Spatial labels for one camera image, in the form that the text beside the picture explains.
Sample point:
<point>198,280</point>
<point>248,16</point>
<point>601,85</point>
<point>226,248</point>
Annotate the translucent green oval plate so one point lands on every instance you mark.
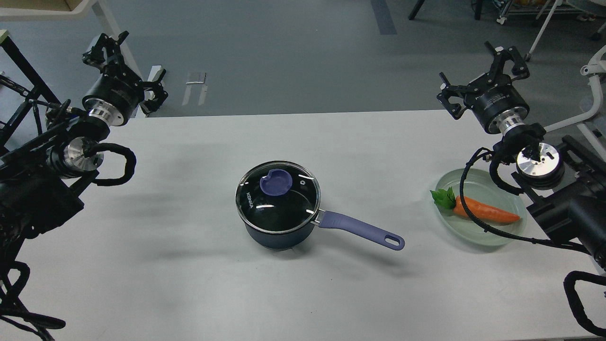
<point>485,200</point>

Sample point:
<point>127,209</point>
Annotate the orange toy carrot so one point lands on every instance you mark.
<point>446,199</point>

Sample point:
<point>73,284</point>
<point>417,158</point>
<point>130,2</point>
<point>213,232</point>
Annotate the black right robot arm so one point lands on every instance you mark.
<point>565,182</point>

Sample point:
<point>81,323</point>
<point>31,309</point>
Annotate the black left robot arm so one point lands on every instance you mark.
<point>52,151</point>

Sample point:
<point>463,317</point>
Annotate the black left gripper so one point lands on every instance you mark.
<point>118,90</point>

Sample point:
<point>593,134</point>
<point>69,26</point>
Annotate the white chair base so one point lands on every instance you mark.
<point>591,120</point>

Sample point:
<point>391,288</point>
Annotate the black metal frame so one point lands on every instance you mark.
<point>39,95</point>

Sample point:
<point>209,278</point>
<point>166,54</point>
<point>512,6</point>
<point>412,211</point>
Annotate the glass pot lid purple knob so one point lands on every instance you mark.
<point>277,197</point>

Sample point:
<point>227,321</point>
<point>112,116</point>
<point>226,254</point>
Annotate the white rolling cart legs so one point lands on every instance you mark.
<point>589,7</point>

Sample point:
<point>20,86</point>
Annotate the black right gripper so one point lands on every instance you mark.
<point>486,103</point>

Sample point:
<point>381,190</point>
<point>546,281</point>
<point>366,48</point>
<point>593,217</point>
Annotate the dark blue saucepan purple handle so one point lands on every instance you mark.
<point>327,220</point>

